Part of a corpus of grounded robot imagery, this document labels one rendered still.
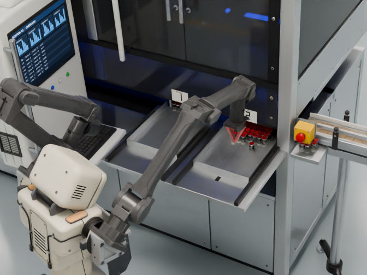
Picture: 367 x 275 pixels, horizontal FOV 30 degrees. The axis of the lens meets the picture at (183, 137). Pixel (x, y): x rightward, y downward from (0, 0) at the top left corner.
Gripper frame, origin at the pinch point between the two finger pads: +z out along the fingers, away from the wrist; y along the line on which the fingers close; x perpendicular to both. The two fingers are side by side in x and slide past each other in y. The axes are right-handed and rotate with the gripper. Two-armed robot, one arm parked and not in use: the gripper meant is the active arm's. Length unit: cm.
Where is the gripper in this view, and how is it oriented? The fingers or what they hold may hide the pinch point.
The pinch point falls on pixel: (234, 140)
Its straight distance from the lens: 271.8
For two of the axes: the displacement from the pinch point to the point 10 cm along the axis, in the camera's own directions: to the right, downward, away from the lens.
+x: -8.7, -2.6, 4.2
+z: -0.4, 8.8, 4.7
